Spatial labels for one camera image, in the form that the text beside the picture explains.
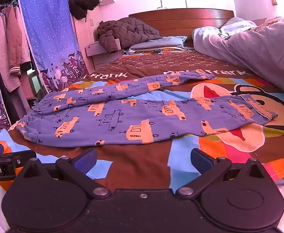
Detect grey duvet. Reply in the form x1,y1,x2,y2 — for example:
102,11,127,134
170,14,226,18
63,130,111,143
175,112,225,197
193,12,284,97

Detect brown quilted jacket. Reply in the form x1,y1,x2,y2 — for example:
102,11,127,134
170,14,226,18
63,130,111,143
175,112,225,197
97,17,163,53

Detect wooden nightstand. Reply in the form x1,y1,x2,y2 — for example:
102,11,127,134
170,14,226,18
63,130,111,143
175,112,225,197
85,39,125,70

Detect colourful printed bed sheet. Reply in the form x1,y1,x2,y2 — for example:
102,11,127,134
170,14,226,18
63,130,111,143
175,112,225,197
0,51,284,192

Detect blue car print pants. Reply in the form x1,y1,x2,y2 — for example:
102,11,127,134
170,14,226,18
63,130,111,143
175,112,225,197
15,74,278,147

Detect light blue pillow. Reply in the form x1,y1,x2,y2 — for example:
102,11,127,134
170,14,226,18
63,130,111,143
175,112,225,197
125,36,188,53

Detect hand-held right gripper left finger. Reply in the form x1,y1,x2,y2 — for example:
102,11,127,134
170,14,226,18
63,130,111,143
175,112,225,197
16,148,112,198

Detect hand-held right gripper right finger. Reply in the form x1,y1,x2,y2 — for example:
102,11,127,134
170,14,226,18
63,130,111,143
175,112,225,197
175,148,272,198

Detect pink fleece hanging coat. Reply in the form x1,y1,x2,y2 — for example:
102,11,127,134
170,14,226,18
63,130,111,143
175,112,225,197
0,5,32,93

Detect wooden headboard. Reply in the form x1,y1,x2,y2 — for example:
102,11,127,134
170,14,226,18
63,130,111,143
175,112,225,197
129,8,235,49

